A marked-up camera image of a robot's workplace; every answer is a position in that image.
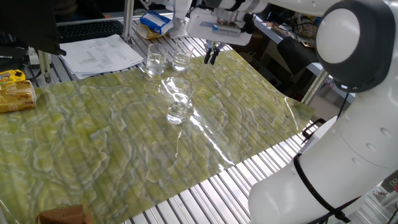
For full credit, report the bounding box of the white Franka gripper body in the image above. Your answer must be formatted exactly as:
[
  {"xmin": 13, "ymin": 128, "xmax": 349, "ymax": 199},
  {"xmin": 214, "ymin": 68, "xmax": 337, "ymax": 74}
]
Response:
[{"xmin": 186, "ymin": 7, "xmax": 253, "ymax": 47}]

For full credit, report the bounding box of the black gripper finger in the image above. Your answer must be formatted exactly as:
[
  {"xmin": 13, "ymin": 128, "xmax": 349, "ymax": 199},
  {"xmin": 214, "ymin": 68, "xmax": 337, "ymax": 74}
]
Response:
[
  {"xmin": 203, "ymin": 45, "xmax": 213, "ymax": 65},
  {"xmin": 210, "ymin": 42, "xmax": 225, "ymax": 66}
]

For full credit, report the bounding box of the large glass beaker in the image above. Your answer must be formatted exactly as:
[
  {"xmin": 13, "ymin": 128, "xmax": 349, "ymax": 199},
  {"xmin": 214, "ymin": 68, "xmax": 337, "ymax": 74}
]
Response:
[
  {"xmin": 145, "ymin": 43, "xmax": 169, "ymax": 76},
  {"xmin": 172, "ymin": 40, "xmax": 195, "ymax": 72}
]

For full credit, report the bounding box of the small glass beaker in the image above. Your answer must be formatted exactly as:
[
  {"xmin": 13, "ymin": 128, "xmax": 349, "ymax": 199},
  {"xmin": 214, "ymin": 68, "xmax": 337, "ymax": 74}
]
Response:
[{"xmin": 166, "ymin": 92, "xmax": 194, "ymax": 125}]

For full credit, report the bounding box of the blue white tissue pack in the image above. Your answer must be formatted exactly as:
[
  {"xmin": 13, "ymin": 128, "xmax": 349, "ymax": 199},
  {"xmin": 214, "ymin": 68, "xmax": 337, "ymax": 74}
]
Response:
[{"xmin": 139, "ymin": 10, "xmax": 174, "ymax": 35}]

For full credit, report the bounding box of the brown paper pack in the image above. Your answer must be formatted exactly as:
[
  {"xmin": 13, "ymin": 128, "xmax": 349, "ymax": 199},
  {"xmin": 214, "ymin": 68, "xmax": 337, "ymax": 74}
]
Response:
[{"xmin": 136, "ymin": 22, "xmax": 162, "ymax": 40}]

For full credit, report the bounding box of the grey side desk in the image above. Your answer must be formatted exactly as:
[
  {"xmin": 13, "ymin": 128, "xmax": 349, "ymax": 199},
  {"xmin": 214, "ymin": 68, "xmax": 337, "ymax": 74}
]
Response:
[{"xmin": 253, "ymin": 15, "xmax": 357, "ymax": 105}]

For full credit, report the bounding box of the white paper stack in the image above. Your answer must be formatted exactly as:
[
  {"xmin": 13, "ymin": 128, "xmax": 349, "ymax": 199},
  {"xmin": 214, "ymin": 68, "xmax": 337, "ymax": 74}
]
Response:
[{"xmin": 58, "ymin": 33, "xmax": 144, "ymax": 80}]

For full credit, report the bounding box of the black keyboard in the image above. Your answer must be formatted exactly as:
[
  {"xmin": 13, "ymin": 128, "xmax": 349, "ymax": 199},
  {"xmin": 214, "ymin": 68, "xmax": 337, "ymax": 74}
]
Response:
[{"xmin": 57, "ymin": 19, "xmax": 124, "ymax": 44}]

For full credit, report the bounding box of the white case black latch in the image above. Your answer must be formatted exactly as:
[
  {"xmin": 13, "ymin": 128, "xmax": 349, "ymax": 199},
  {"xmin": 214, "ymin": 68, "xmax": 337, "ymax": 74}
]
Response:
[{"xmin": 298, "ymin": 116, "xmax": 340, "ymax": 155}]

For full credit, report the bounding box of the green marble pattern mat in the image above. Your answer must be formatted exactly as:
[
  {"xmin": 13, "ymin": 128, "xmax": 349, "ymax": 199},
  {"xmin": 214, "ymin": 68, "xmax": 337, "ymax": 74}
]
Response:
[{"xmin": 0, "ymin": 49, "xmax": 315, "ymax": 224}]

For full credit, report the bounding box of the black monitor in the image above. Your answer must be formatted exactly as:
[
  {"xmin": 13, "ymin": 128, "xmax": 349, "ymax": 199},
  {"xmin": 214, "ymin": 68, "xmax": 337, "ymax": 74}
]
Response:
[{"xmin": 0, "ymin": 0, "xmax": 67, "ymax": 57}]

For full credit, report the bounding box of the yellow snack package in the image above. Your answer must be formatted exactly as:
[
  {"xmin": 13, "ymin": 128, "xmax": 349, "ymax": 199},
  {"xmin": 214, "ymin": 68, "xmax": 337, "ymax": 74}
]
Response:
[{"xmin": 0, "ymin": 68, "xmax": 27, "ymax": 85}]

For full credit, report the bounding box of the yellow bread package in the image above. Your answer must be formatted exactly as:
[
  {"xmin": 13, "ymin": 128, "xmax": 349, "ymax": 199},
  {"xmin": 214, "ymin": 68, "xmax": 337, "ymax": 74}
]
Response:
[{"xmin": 0, "ymin": 80, "xmax": 37, "ymax": 114}]

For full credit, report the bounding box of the brown cardboard box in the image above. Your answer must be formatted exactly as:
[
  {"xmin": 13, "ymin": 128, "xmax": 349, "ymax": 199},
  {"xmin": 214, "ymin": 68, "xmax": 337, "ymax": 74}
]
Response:
[{"xmin": 35, "ymin": 203, "xmax": 93, "ymax": 224}]

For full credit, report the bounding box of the aluminium post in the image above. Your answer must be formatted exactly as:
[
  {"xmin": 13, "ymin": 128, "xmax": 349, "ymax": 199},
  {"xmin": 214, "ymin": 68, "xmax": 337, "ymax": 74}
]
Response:
[
  {"xmin": 39, "ymin": 51, "xmax": 52, "ymax": 83},
  {"xmin": 300, "ymin": 70, "xmax": 329, "ymax": 105},
  {"xmin": 122, "ymin": 0, "xmax": 135, "ymax": 46}
]

